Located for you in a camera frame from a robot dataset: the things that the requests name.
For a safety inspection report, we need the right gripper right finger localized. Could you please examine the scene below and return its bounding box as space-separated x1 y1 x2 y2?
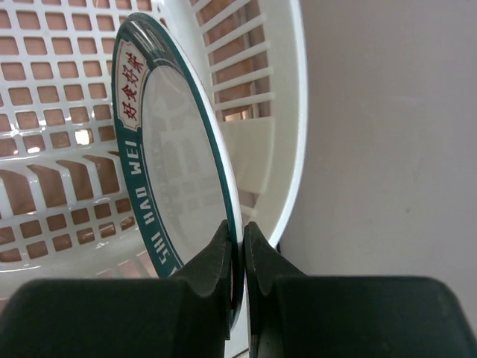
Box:
244 223 476 357

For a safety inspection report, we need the dark rimmed plate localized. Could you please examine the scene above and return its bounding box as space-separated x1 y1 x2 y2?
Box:
112 13 244 322

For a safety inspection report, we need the white pink dish rack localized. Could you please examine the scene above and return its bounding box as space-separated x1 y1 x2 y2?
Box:
1 1 307 301

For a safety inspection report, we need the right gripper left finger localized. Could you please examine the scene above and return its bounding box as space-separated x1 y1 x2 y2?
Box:
1 222 232 357

